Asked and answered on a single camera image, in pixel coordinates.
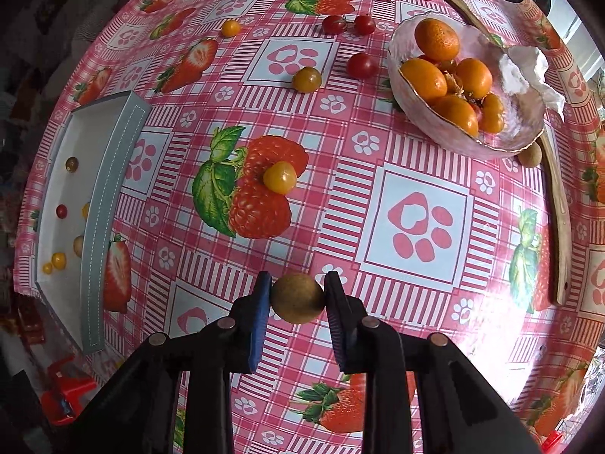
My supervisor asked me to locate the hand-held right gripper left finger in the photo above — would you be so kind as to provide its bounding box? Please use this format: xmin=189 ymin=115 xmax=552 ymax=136
xmin=61 ymin=272 xmax=273 ymax=454

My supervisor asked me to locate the yellow green cherry tomato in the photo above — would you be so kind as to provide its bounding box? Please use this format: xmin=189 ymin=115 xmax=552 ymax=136
xmin=291 ymin=66 xmax=323 ymax=94

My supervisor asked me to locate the crumpled white tissue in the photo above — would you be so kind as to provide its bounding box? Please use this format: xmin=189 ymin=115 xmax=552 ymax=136
xmin=498 ymin=46 xmax=566 ymax=122

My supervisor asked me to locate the red plastic stool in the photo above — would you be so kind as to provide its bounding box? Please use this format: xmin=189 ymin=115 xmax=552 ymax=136
xmin=40 ymin=354 xmax=96 ymax=426

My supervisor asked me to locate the strawberry print checked tablecloth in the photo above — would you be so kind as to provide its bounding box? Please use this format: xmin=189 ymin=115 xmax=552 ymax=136
xmin=13 ymin=0 xmax=605 ymax=454

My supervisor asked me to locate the grey white rectangular tray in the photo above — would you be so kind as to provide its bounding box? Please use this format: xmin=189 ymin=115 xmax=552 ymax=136
xmin=34 ymin=91 xmax=153 ymax=354

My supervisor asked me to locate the clear glass bowl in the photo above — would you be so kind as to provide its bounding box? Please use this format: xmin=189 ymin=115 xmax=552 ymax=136
xmin=387 ymin=11 xmax=550 ymax=161

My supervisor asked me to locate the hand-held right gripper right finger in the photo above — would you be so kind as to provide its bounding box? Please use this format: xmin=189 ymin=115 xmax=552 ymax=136
xmin=325 ymin=271 xmax=544 ymax=454

